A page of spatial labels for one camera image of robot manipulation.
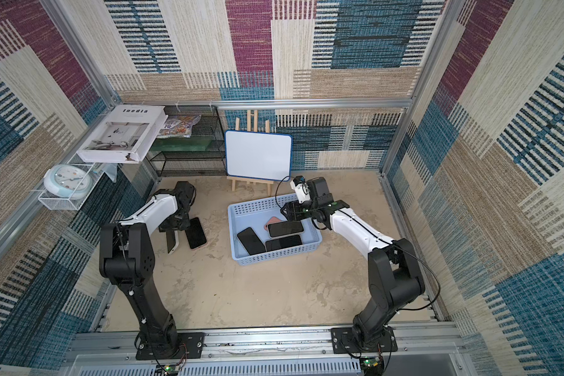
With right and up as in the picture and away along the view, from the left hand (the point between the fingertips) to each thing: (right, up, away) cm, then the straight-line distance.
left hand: (172, 227), depth 94 cm
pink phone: (+39, +2, +9) cm, 40 cm away
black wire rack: (+5, +33, +20) cm, 39 cm away
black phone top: (-2, -5, +3) cm, 6 cm away
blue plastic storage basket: (+32, +4, +12) cm, 34 cm away
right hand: (+46, +9, -5) cm, 47 cm away
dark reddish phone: (+45, -1, +6) cm, 45 cm away
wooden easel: (+31, +44, +4) cm, 54 cm away
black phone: (+31, -6, 0) cm, 32 cm away
